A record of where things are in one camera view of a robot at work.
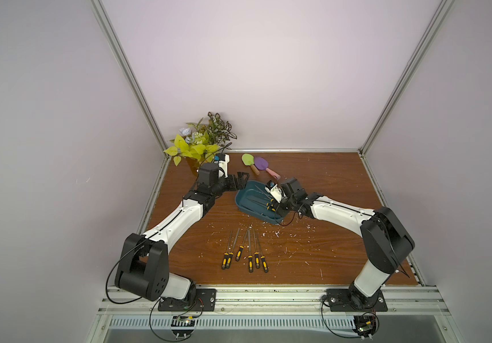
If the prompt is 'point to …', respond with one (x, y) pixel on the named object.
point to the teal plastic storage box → (255, 200)
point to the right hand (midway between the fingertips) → (276, 197)
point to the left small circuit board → (183, 326)
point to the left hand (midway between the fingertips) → (243, 174)
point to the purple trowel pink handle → (262, 163)
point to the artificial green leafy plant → (202, 140)
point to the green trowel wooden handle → (248, 159)
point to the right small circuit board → (366, 324)
